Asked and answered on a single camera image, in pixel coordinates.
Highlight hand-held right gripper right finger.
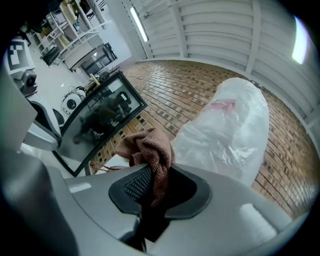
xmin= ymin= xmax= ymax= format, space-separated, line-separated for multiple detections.
xmin=147 ymin=163 xmax=292 ymax=256

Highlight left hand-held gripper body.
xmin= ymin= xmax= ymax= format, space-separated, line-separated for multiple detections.
xmin=6 ymin=38 xmax=38 ymax=97

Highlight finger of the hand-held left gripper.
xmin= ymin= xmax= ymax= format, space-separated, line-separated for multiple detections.
xmin=23 ymin=101 xmax=63 ymax=152

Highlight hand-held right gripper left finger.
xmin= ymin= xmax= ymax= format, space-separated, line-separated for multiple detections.
xmin=65 ymin=163 xmax=152 ymax=252

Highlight brown cloth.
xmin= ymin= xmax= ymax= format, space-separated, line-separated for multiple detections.
xmin=114 ymin=127 xmax=176 ymax=242

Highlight plastic-wrapped water bottle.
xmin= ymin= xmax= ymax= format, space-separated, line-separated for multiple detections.
xmin=171 ymin=77 xmax=271 ymax=188

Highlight white round device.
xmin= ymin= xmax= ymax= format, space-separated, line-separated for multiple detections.
xmin=61 ymin=87 xmax=87 ymax=116

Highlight black framed glass panel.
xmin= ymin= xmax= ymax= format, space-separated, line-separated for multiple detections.
xmin=51 ymin=70 xmax=149 ymax=178

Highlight white shelf rack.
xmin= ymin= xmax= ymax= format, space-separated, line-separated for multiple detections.
xmin=37 ymin=0 xmax=114 ymax=66

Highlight black double door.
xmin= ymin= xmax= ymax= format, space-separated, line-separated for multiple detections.
xmin=81 ymin=42 xmax=119 ymax=76

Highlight ceiling light tube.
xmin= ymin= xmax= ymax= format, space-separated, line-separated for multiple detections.
xmin=129 ymin=6 xmax=150 ymax=43
xmin=291 ymin=15 xmax=310 ymax=65

